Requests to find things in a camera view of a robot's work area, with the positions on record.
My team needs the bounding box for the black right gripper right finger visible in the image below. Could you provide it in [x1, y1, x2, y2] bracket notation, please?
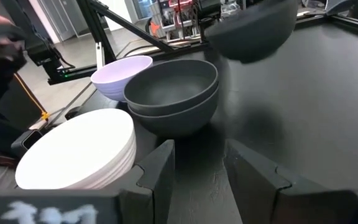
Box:
[224, 138, 358, 224]

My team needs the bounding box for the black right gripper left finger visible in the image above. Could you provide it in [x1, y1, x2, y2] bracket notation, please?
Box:
[118, 139, 176, 224]

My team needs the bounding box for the black bowl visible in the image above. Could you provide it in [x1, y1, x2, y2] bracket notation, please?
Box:
[123, 58, 219, 117]
[127, 83, 221, 138]
[204, 0, 298, 65]

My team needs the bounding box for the white bowl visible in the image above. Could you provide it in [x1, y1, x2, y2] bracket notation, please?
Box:
[15, 108, 137, 190]

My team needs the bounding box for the purple bowl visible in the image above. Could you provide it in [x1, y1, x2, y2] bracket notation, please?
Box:
[90, 55, 154, 103]

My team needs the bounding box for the small black box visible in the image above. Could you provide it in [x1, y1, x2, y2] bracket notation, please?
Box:
[10, 129, 45, 158]

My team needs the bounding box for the cluttered equipment rack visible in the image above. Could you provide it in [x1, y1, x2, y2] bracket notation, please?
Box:
[147, 0, 198, 43]

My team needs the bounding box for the black control box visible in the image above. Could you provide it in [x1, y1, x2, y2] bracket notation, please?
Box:
[23, 29, 76, 71]

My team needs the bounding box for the thin yellow cable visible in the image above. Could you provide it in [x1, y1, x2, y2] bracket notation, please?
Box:
[13, 73, 51, 121]

